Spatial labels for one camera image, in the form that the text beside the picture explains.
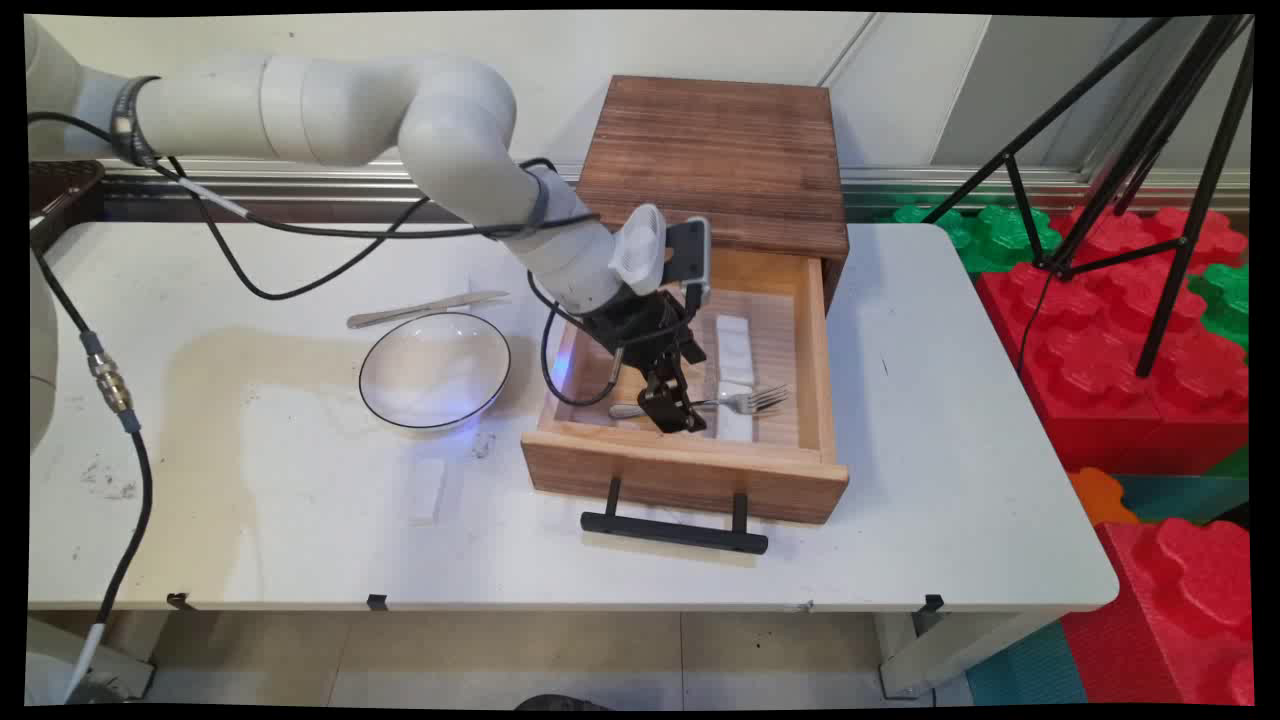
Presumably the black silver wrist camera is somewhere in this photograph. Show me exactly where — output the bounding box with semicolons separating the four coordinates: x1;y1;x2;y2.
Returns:
664;217;713;307

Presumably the silver metal fork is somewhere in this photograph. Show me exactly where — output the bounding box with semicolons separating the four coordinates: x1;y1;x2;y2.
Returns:
608;384;792;421

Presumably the dark brown wooden cabinet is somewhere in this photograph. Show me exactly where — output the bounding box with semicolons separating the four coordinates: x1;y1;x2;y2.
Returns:
575;75;851;311

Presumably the black arm strap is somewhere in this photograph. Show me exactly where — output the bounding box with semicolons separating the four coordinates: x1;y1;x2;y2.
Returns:
108;75;164;169

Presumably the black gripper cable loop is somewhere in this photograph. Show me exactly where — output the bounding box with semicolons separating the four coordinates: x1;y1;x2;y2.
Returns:
527;270;626;409

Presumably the grey wrist strap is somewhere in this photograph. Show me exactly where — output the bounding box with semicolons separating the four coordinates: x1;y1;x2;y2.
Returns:
524;163;554;238

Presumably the silver metal knife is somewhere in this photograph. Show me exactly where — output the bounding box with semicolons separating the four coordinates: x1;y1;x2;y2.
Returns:
346;290;512;330

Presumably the light wooden drawer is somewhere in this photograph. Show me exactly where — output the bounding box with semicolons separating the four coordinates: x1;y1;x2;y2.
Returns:
520;245;851;527

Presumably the white ribbed camera mount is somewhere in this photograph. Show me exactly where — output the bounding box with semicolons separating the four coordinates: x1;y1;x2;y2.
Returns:
609;204;669;294

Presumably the black drawer handle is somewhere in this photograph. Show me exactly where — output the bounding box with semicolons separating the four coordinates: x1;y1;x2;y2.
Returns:
581;477;770;556

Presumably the green foam block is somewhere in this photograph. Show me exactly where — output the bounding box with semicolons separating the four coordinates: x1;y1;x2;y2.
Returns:
892;203;1063;277
1188;262;1252;351

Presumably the teal foam mat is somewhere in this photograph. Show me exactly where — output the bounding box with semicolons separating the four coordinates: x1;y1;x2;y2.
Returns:
964;620;1089;707

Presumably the black tripod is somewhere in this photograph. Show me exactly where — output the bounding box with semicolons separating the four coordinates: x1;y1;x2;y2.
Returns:
920;15;1256;379

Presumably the brown wicker basket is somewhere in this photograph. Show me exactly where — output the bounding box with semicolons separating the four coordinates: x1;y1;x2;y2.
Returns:
28;160;107;253

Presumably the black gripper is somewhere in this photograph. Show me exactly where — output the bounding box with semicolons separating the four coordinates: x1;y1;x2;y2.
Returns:
580;286;708;434

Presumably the aluminium wall rail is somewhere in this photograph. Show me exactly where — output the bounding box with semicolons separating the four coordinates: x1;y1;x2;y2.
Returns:
100;157;1251;224

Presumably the white table leg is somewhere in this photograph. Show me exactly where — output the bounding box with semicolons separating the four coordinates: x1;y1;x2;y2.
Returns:
874;608;1067;700

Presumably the white bowl with black rim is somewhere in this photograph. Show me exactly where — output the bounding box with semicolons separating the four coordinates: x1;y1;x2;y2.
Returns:
358;311;513;433

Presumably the large red foam block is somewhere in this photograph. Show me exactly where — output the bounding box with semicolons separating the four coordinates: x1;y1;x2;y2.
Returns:
975;258;1251;477

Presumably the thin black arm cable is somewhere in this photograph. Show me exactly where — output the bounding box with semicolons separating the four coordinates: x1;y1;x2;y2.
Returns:
28;110;601;302

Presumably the orange foam piece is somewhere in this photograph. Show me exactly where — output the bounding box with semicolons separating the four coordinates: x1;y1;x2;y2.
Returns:
1067;467;1142;529

